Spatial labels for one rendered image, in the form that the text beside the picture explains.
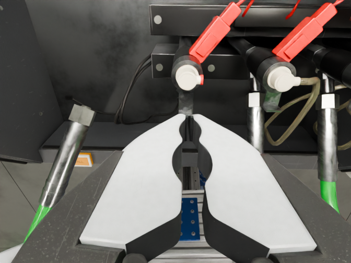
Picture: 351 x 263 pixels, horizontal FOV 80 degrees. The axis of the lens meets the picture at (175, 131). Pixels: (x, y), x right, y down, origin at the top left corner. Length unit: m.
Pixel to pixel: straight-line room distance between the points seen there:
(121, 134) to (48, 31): 0.26
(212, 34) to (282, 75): 0.07
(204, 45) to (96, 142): 0.36
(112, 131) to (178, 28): 0.31
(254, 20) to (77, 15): 0.34
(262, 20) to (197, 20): 0.08
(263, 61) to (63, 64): 0.44
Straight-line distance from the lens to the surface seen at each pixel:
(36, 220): 0.24
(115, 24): 0.49
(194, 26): 0.32
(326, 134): 0.28
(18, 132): 0.50
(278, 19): 0.33
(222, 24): 0.21
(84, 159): 0.49
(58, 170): 0.22
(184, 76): 0.18
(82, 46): 0.52
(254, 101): 0.25
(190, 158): 0.46
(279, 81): 0.20
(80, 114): 0.21
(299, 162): 0.53
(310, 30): 0.23
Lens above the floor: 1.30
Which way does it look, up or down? 57 degrees down
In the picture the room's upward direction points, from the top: 177 degrees counter-clockwise
